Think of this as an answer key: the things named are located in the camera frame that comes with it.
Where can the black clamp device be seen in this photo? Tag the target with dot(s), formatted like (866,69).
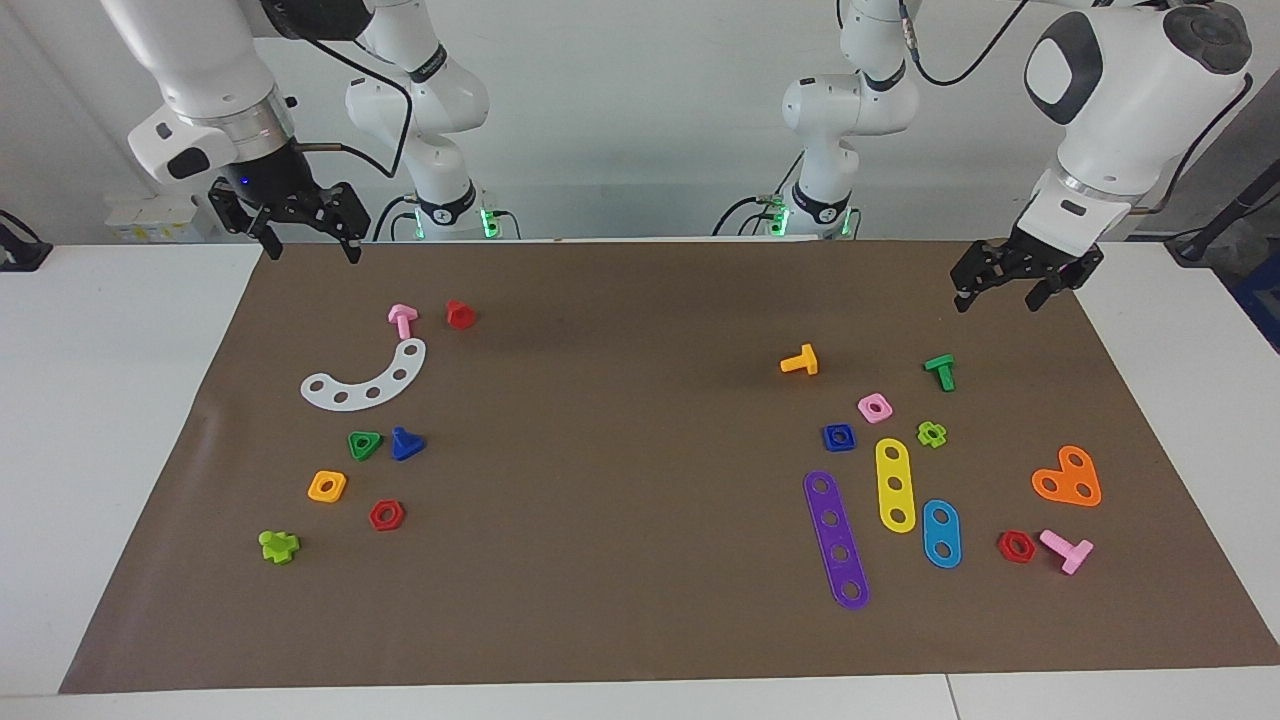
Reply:
(20,252)

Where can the pink plastic screw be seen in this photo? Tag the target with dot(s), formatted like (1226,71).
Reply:
(1070,553)
(403,322)

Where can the blue crate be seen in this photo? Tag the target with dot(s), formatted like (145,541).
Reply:
(1262,300)

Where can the white wall socket box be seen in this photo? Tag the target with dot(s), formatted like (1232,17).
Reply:
(150,218)

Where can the orange L-shaped plate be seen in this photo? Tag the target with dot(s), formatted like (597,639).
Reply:
(1066,478)

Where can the pink square plastic nut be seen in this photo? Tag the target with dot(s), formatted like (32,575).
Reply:
(863,402)

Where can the purple four-hole plastic plate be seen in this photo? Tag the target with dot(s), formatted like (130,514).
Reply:
(835,536)

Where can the red plastic screw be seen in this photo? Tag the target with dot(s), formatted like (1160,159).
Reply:
(460,315)

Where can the blue two-hole plastic plate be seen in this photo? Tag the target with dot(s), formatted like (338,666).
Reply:
(941,533)

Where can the lime cross-shaped plastic screw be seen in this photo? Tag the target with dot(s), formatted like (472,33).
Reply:
(278,547)

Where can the green triangular plastic nut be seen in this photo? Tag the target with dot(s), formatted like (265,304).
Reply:
(353,438)

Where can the red hexagonal plastic nut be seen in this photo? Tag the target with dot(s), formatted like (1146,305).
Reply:
(1003,545)
(376,520)

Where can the lime cross-shaped plastic nut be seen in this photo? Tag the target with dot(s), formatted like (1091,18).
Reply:
(941,434)

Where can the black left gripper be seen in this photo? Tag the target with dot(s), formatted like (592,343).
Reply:
(1030,262)

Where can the orange square plastic nut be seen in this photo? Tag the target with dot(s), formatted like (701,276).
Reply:
(340,480)

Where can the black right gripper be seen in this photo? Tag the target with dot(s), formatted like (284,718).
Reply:
(275,190)

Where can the brown table mat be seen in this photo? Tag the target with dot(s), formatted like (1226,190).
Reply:
(620,500)

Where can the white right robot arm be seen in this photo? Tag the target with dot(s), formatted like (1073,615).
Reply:
(200,60)

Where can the black stand pole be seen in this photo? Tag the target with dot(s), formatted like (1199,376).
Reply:
(1225,215)

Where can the white curved perforated plate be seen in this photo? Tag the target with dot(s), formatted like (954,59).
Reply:
(386,384)

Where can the green plastic screw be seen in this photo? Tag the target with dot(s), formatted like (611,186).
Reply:
(942,372)

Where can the blue square plastic nut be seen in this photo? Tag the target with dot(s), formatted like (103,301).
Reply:
(829,446)

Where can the blue triangular plastic screw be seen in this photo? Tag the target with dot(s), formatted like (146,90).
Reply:
(405,447)

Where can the orange plastic screw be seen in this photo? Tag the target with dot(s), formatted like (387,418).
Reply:
(803,361)

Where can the yellow three-hole plastic plate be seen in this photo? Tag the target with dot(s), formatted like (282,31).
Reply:
(894,468)

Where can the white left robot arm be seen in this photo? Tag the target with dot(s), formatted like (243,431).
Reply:
(1130,100)

